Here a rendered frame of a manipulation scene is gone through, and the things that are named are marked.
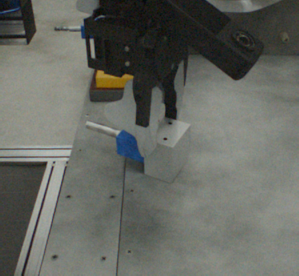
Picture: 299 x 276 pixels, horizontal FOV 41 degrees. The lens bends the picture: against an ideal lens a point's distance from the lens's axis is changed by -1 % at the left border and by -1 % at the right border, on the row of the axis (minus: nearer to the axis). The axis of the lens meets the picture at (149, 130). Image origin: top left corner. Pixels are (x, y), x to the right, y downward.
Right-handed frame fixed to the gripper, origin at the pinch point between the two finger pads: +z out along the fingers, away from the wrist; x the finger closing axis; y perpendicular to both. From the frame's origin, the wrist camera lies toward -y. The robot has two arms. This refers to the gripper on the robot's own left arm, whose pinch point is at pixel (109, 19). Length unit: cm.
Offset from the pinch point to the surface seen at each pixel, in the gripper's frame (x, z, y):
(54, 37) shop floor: -191, 84, 60
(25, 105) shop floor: -102, 85, 57
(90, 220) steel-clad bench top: 46.3, 4.7, -1.8
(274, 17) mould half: 6.3, -2.6, -29.8
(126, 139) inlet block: 37.6, 0.6, -5.3
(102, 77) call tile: 21.7, 1.0, -0.9
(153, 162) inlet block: 39.7, 2.3, -8.5
